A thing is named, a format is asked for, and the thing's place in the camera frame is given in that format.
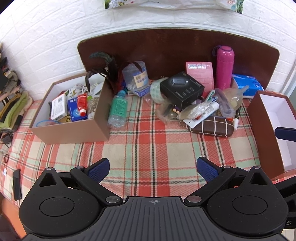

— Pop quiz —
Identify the brown striped pouch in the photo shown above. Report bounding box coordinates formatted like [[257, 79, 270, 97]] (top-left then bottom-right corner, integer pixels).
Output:
[[186, 116, 234, 138]]

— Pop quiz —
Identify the white toothpaste tube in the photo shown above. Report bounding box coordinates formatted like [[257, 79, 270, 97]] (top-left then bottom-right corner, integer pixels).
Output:
[[183, 102, 219, 128]]

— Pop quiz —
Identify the black product box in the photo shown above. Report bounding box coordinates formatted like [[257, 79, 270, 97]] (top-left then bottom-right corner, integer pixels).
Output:
[[160, 71, 205, 110]]

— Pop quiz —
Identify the brown cardboard box right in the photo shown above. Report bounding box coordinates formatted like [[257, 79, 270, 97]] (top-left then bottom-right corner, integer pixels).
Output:
[[247, 91, 295, 180]]

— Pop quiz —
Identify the brown cardboard box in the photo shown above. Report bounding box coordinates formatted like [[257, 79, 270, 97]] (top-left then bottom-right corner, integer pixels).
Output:
[[30, 73, 113, 144], [247, 91, 295, 180]]

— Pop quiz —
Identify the blue tissue pack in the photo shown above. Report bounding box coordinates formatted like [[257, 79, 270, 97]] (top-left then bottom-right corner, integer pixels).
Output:
[[231, 74, 264, 99]]

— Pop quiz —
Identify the plaid red tablecloth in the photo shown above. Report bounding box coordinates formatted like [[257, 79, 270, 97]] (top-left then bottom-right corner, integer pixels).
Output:
[[0, 79, 296, 204]]

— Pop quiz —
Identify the yellowish silicone cup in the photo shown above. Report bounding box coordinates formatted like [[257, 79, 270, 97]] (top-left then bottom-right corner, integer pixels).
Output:
[[223, 85, 249, 111]]

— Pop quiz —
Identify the clear glasses case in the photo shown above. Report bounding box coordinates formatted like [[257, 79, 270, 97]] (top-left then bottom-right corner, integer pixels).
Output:
[[215, 88, 236, 118]]

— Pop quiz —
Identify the green label water bottle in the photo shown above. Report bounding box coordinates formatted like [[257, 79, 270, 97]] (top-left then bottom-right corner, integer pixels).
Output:
[[107, 90, 128, 128]]

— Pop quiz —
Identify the brown cardboard box left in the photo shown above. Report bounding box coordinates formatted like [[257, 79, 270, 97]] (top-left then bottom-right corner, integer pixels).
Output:
[[30, 73, 113, 144]]

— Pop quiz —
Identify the blue packet in box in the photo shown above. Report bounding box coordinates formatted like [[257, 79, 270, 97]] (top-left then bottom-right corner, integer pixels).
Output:
[[67, 97, 87, 122]]

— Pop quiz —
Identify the white medicine box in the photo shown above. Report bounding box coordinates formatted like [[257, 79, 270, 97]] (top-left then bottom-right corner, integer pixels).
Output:
[[51, 93, 67, 121]]

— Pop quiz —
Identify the red packet in box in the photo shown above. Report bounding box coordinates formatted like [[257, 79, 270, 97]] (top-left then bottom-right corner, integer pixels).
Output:
[[77, 93, 88, 117]]

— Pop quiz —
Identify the pink thermos bottle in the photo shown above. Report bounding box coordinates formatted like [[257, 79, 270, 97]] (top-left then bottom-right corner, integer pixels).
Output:
[[212, 45, 235, 90]]

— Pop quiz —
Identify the pile of folded clothes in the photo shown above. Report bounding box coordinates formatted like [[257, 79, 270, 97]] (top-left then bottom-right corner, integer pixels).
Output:
[[1, 57, 33, 133]]

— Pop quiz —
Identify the pink paper box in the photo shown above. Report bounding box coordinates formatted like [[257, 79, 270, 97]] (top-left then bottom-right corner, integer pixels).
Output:
[[186, 62, 214, 97]]

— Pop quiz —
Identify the clear tape roll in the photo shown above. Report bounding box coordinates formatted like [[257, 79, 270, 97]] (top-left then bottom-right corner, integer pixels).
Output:
[[150, 77, 167, 104]]

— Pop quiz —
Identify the clear plastic jar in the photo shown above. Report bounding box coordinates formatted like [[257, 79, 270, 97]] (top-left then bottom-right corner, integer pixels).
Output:
[[122, 61, 149, 91]]

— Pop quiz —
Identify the dark wooden headboard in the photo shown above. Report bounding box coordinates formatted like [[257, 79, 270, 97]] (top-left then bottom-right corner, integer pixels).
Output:
[[77, 28, 280, 93]]

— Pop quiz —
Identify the cloth drawstring bag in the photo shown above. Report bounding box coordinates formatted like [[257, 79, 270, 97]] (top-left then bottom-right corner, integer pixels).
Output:
[[65, 84, 88, 100]]

